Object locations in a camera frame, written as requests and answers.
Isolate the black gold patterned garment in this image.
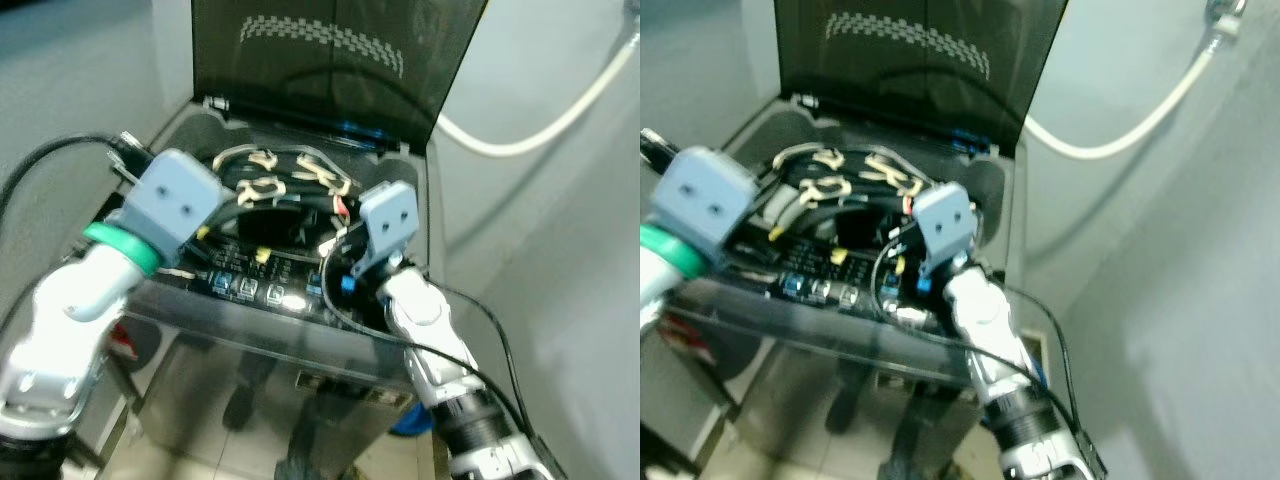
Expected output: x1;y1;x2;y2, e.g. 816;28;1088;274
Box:
204;144;357;227
774;143;927;223

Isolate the grey top-load washing machine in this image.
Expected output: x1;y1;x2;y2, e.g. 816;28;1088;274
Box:
649;94;1017;477
99;94;437;477

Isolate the dark tinted washer lid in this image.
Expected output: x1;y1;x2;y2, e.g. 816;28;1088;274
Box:
189;0;490;157
772;0;1072;160

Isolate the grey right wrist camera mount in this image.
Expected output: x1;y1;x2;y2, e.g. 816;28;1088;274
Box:
354;181;420;277
912;181;977;277

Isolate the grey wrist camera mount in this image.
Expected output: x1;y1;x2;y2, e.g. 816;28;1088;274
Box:
912;181;977;277
649;147;757;252
121;149;224;252
354;181;420;277

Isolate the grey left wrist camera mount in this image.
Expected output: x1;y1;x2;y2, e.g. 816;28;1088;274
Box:
121;149;224;252
649;147;757;252

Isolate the white water hose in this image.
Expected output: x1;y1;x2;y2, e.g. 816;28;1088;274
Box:
435;29;641;160
1021;0;1247;162

